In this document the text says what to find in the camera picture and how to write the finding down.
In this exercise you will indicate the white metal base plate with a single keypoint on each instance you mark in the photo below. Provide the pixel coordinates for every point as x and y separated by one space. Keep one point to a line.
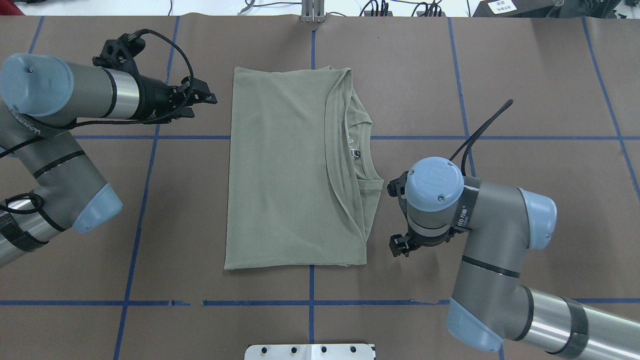
327 351

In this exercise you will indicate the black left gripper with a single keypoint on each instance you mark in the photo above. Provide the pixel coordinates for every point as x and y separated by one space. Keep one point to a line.
154 101

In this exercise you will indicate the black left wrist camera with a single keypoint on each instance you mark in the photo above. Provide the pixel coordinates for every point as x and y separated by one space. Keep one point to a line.
119 50

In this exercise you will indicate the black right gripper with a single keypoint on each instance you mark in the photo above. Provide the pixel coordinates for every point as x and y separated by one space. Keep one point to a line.
400 245

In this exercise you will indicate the aluminium frame post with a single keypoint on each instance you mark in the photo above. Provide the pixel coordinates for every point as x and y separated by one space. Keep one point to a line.
313 11

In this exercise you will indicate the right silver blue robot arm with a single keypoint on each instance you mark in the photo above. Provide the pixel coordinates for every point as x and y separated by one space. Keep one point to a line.
488 304

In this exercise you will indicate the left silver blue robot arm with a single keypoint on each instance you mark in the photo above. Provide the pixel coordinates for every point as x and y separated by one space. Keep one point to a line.
43 98

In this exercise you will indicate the olive green long-sleeve shirt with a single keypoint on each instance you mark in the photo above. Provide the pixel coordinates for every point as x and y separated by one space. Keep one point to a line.
296 196

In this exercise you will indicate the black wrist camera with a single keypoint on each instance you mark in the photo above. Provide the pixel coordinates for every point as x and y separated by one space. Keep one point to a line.
119 50
396 188

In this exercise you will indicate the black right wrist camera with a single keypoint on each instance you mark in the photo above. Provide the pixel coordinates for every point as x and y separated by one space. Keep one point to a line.
396 188

